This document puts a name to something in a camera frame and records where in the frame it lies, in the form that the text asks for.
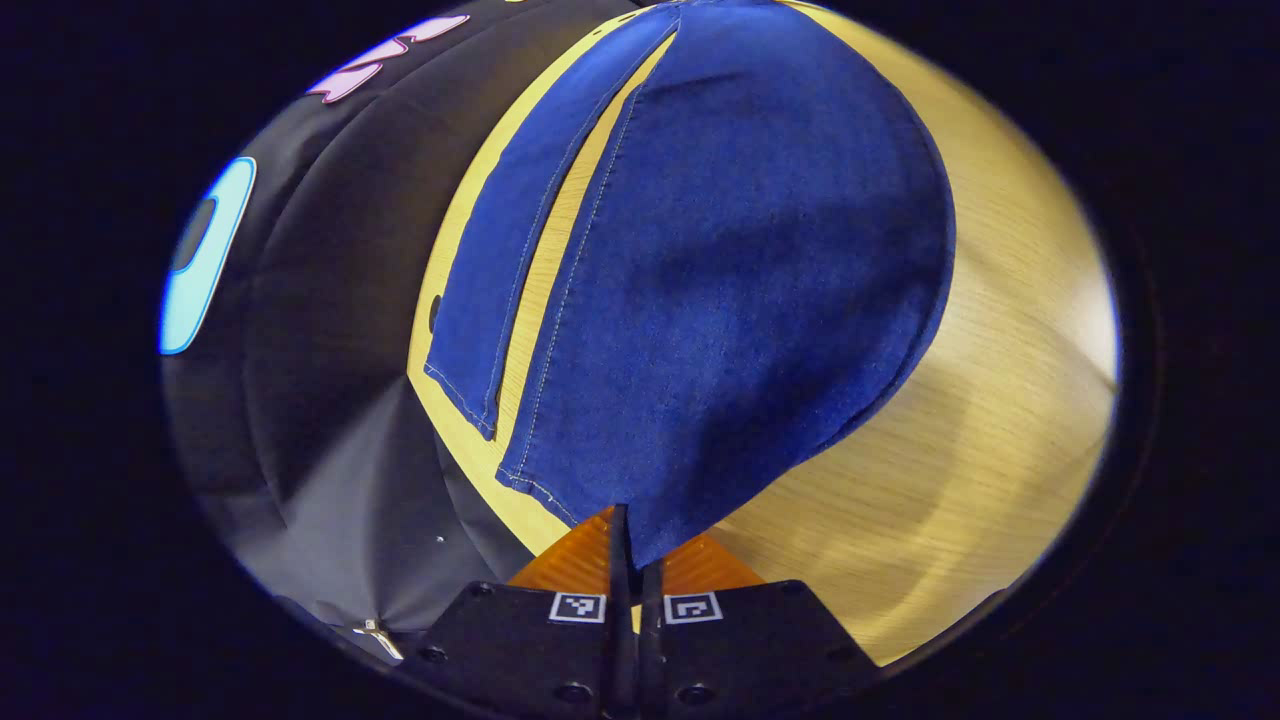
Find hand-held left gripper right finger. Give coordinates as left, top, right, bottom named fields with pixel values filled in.
left=638, top=533, right=885, bottom=720

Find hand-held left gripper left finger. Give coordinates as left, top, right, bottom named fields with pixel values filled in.
left=395, top=503, right=639, bottom=720

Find blue denim jeans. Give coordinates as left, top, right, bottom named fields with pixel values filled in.
left=424, top=0, right=958, bottom=571

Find small silver clip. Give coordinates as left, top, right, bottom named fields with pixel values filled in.
left=352, top=620, right=406, bottom=661

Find black backdrop cloth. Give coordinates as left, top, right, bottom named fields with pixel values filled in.
left=160, top=0, right=641, bottom=661

